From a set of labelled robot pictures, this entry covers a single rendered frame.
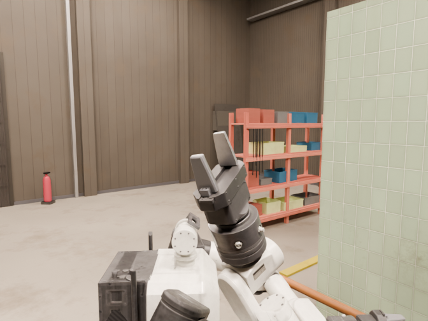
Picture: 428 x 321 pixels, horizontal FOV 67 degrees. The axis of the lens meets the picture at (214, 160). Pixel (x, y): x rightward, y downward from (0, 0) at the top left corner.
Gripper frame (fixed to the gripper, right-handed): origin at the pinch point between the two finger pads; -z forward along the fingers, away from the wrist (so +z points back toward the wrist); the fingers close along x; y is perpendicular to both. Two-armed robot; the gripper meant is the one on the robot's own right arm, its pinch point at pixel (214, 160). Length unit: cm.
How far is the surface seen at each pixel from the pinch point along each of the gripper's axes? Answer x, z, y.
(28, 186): 334, 187, -696
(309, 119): 537, 192, -109
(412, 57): 192, 34, 38
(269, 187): 399, 251, -163
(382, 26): 208, 15, 23
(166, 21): 797, -56, -504
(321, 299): 39, 74, -1
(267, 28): 1048, 51, -306
